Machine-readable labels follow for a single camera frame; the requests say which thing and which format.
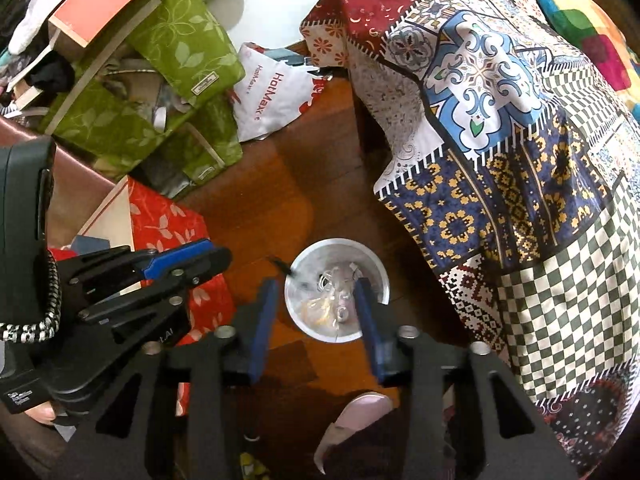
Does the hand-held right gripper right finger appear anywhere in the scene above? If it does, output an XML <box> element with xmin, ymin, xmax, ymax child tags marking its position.
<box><xmin>352</xmin><ymin>277</ymin><xmax>581</xmax><ymax>480</ymax></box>

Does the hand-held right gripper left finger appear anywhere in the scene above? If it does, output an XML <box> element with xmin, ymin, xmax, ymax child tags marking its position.
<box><xmin>60</xmin><ymin>278</ymin><xmax>281</xmax><ymax>480</ymax></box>

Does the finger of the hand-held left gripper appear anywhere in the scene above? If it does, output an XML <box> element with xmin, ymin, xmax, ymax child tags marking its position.
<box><xmin>75</xmin><ymin>247</ymin><xmax>234</xmax><ymax>347</ymax></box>
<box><xmin>52</xmin><ymin>238</ymin><xmax>215</xmax><ymax>292</ymax></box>

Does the clear plastic wrapper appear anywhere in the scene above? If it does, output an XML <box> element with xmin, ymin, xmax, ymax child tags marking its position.
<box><xmin>300</xmin><ymin>264</ymin><xmax>362</xmax><ymax>332</ymax></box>

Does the person's left hand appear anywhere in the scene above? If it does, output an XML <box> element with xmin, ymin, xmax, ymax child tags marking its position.
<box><xmin>22</xmin><ymin>402</ymin><xmax>57</xmax><ymax>427</ymax></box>

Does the red floral paper bag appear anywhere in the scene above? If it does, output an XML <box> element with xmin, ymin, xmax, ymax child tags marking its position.
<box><xmin>75</xmin><ymin>175</ymin><xmax>237</xmax><ymax>348</ymax></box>

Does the brown cardboard box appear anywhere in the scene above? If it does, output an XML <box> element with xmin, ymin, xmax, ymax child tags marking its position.
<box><xmin>0</xmin><ymin>115</ymin><xmax>119</xmax><ymax>252</ymax></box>

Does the pink slipper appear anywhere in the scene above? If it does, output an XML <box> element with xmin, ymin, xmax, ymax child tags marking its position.
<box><xmin>312</xmin><ymin>391</ymin><xmax>397</xmax><ymax>477</ymax></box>

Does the green leaf print box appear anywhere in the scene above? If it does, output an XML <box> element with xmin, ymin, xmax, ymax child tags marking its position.
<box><xmin>37</xmin><ymin>76</ymin><xmax>187</xmax><ymax>162</ymax></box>
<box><xmin>124</xmin><ymin>0</ymin><xmax>247</xmax><ymax>99</ymax></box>
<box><xmin>144</xmin><ymin>95</ymin><xmax>244</xmax><ymax>182</ymax></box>

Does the black cloth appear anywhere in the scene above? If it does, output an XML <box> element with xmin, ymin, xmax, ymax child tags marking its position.
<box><xmin>26</xmin><ymin>54</ymin><xmax>77</xmax><ymax>94</ymax></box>

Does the yellow patterned item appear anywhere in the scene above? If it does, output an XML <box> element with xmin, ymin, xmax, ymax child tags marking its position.
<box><xmin>239</xmin><ymin>451</ymin><xmax>272</xmax><ymax>480</ymax></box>

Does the white plastic bag red print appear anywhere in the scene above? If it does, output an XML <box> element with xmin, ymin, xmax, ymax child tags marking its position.
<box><xmin>231</xmin><ymin>42</ymin><xmax>329</xmax><ymax>144</ymax></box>

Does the white cloth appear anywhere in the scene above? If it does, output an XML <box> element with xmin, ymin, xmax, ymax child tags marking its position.
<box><xmin>7</xmin><ymin>0</ymin><xmax>109</xmax><ymax>57</ymax></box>

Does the patchwork bed sheet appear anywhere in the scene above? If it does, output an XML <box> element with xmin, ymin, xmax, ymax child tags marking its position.
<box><xmin>300</xmin><ymin>0</ymin><xmax>640</xmax><ymax>478</ymax></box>

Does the orange board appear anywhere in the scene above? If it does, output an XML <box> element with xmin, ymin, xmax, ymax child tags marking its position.
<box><xmin>48</xmin><ymin>0</ymin><xmax>187</xmax><ymax>47</ymax></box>

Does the colourful block pattern blanket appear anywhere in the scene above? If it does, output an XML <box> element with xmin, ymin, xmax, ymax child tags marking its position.
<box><xmin>526</xmin><ymin>0</ymin><xmax>640</xmax><ymax>112</ymax></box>

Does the black white braided cable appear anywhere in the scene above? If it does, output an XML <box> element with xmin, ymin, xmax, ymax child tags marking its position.
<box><xmin>0</xmin><ymin>249</ymin><xmax>62</xmax><ymax>347</ymax></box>

